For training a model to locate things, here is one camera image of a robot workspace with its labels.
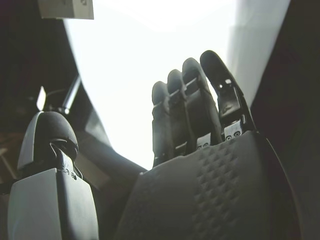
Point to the beige book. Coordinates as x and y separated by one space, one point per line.
72 8

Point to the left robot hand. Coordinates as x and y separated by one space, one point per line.
195 195

